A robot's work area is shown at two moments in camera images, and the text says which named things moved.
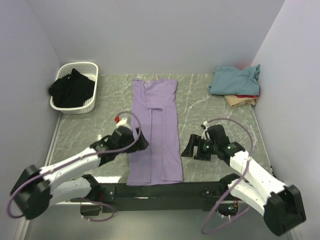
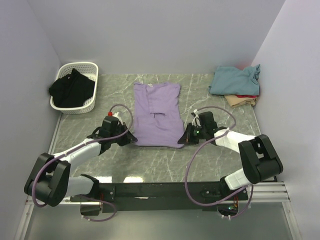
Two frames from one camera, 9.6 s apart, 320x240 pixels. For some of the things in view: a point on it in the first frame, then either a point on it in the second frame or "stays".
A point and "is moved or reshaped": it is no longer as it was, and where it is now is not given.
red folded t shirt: (247, 96) stays
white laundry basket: (90, 70) stays
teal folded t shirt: (231, 80) stays
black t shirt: (71, 90) stays
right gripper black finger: (194, 140) → (186, 138)
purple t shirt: (154, 106) is moved or reshaped
